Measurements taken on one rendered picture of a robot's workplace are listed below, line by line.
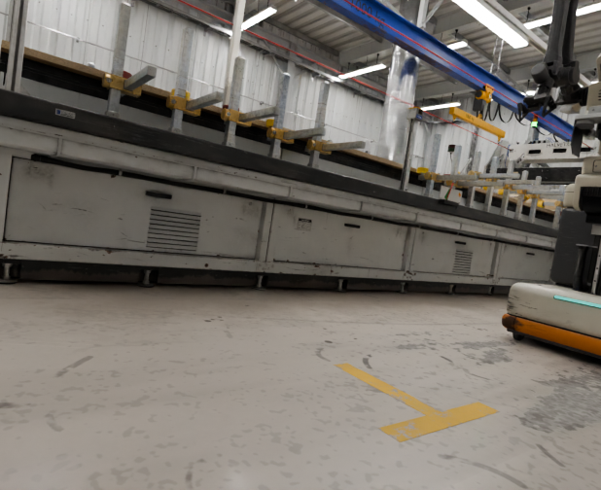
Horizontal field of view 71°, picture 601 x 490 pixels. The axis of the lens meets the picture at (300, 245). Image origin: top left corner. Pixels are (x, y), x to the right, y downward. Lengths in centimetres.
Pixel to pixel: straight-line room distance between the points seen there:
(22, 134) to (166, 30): 826
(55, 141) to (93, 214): 40
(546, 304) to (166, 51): 879
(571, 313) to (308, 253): 138
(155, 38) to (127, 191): 788
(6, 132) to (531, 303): 223
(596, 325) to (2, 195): 241
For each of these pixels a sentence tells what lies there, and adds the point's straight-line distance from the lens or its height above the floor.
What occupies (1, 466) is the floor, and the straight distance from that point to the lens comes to 81.
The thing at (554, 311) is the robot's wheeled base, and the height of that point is 19.
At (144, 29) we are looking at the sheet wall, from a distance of 981.
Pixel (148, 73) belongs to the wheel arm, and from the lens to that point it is 158.
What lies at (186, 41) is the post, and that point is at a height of 108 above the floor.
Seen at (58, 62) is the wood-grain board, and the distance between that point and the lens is 200.
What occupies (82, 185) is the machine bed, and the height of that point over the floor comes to 43.
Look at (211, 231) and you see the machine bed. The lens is 224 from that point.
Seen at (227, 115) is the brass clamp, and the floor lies 83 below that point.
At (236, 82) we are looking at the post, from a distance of 205.
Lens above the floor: 41
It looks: 3 degrees down
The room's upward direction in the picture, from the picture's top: 8 degrees clockwise
